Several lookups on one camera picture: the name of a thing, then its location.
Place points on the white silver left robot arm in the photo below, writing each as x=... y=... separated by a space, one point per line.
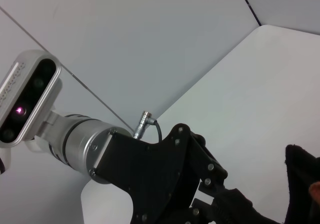
x=80 y=143

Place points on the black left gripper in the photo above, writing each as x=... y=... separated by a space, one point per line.
x=155 y=174

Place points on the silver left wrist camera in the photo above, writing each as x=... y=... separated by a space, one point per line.
x=27 y=96

